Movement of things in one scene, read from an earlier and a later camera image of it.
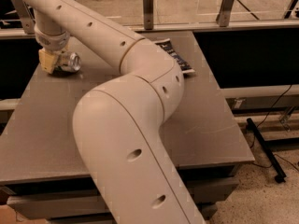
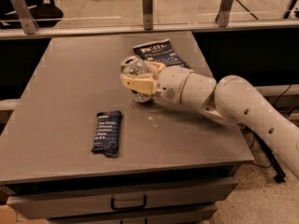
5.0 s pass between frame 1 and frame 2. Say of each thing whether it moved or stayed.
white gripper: moved
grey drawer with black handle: stayed
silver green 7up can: moved
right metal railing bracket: stayed
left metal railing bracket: stayed
